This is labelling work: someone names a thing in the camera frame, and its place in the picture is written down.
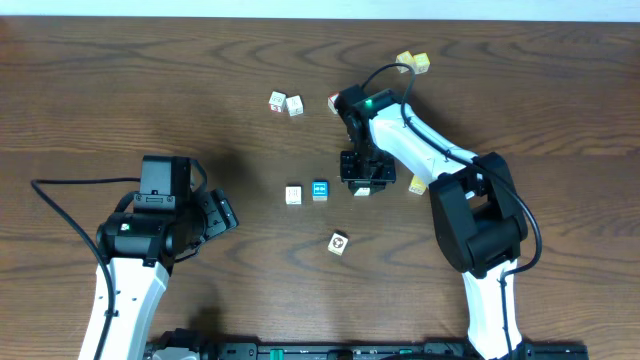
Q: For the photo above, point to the red letter A block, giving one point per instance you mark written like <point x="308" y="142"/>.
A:
<point x="331" y="102"/>

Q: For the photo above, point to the white green wooden block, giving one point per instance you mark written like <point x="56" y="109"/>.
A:
<point x="362" y="191"/>

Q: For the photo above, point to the white block letter B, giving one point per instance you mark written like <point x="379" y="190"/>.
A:
<point x="293" y="195"/>

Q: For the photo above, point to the yellow block near centre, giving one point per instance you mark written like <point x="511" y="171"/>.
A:
<point x="417" y="186"/>

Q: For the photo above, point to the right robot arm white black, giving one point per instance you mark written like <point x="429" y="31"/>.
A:
<point x="478" y="221"/>

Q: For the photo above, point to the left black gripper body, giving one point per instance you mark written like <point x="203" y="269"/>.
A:
<point x="220" y="212"/>

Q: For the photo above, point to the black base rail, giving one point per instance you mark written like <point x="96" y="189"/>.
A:
<point x="188" y="344"/>

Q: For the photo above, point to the yellow far right block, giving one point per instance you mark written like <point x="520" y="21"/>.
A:
<point x="422" y="63"/>

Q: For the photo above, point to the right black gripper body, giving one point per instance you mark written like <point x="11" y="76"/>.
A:
<point x="368" y="167"/>

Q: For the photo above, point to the pale yellow far block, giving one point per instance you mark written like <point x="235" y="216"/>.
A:
<point x="405" y="58"/>

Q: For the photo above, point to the white letter wooden block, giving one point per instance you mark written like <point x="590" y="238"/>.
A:
<point x="295" y="105"/>

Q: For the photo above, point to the white red wooden block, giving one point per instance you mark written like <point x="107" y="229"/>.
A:
<point x="277" y="102"/>

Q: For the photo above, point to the brown circle wooden block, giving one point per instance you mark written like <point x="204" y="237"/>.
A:
<point x="337" y="244"/>

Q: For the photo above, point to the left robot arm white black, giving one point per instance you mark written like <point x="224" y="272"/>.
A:
<point x="139" y="251"/>

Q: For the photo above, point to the blue top wooden block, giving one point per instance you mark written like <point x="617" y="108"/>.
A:
<point x="320" y="190"/>

